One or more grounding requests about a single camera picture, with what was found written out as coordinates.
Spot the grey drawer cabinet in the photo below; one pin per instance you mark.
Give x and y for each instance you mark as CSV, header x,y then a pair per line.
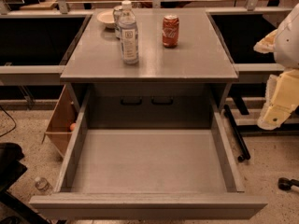
x,y
168,88

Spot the black chair base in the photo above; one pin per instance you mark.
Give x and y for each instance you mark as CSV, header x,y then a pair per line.
x,y
10,171

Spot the clear plastic water bottle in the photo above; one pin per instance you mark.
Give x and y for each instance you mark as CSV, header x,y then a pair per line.
x,y
128,33

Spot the black caster wheel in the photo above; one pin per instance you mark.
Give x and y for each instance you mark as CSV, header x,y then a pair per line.
x,y
286,184

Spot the grey top drawer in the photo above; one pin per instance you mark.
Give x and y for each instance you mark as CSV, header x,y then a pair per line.
x,y
148,157

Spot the orange fruit in box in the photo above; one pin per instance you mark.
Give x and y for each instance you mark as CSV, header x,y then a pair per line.
x,y
72,127

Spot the small bottle on floor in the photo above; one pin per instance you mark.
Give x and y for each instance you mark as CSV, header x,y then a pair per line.
x,y
43,185

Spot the red soda can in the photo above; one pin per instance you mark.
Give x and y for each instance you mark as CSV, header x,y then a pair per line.
x,y
170,30

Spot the black bar on floor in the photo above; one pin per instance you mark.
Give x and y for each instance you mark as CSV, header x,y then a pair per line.
x,y
242,145

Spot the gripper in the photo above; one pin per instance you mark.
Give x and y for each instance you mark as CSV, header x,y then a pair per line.
x,y
288,46

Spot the white ceramic bowl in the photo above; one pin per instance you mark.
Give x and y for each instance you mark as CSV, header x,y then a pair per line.
x,y
106,18

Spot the silver can behind bottle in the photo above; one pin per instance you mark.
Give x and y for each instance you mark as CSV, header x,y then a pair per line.
x,y
116,15

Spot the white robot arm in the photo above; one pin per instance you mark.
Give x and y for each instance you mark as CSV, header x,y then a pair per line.
x,y
283,42

